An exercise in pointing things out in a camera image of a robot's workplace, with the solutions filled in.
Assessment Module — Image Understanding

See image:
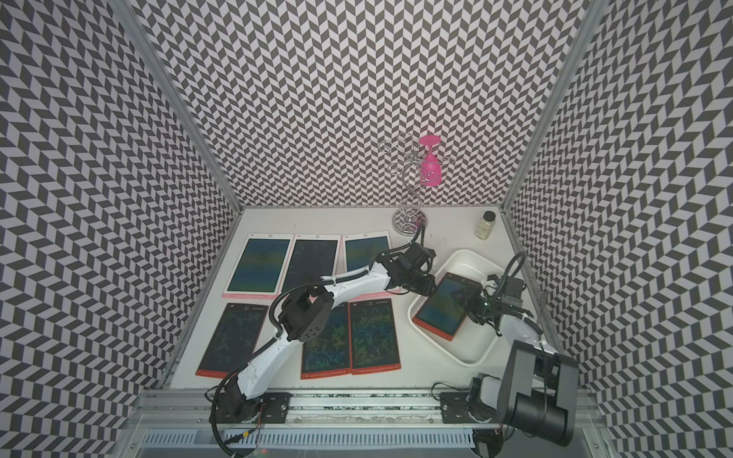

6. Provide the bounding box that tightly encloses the white plastic storage tray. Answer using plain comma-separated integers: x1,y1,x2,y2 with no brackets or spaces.
408,249,504,368

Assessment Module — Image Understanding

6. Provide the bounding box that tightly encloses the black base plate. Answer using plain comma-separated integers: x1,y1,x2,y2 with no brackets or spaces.
439,391,497,424
210,392,292,425

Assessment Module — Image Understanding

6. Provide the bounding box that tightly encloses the red writing tablet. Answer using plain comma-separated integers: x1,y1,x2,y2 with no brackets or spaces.
412,273,482,342
349,299,402,375
196,303,269,378
301,305,351,380

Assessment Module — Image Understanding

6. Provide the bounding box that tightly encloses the pink writing tablet colourful screen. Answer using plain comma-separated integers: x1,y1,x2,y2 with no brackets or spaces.
223,233,295,299

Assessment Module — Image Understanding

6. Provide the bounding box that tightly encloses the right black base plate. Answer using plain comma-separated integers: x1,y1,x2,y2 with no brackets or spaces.
439,391,497,424

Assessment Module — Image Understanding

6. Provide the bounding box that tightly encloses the aluminium front rail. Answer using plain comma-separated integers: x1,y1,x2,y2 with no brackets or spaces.
122,388,608,431

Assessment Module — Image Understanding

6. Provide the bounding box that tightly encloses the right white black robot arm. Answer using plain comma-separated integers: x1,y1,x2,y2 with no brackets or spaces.
464,252,580,446

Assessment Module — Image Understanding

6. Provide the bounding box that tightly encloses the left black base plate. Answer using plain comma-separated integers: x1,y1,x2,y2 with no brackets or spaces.
210,392,292,425

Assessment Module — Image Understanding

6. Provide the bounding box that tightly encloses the small glass jar black lid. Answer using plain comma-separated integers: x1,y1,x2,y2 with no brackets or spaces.
475,211,496,240

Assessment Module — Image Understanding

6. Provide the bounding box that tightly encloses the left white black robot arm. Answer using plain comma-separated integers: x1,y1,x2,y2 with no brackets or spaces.
209,223,436,425

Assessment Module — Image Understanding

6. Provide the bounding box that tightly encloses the pink plastic goblet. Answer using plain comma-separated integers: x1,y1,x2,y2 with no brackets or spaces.
419,135,442,187

